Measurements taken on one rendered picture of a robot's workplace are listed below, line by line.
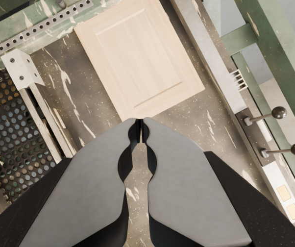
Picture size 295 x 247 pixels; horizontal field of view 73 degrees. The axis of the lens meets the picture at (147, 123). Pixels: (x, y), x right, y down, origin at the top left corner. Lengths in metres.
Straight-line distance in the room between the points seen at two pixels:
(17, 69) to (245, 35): 0.81
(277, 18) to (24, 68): 0.85
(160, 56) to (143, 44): 0.07
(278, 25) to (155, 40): 0.41
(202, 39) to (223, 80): 0.16
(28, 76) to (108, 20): 0.33
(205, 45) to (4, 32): 0.68
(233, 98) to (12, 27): 0.79
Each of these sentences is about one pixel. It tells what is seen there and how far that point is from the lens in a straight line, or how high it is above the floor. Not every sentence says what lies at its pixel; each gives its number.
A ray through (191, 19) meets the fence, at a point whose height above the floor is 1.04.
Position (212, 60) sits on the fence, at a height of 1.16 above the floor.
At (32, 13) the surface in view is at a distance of 0.86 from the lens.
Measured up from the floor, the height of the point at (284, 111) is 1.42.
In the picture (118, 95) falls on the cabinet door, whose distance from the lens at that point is 0.71.
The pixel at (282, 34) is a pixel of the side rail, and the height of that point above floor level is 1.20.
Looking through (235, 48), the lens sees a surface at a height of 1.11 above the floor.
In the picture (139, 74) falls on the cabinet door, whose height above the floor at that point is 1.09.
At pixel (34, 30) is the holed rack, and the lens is 0.82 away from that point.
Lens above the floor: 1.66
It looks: 39 degrees down
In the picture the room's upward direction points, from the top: 153 degrees clockwise
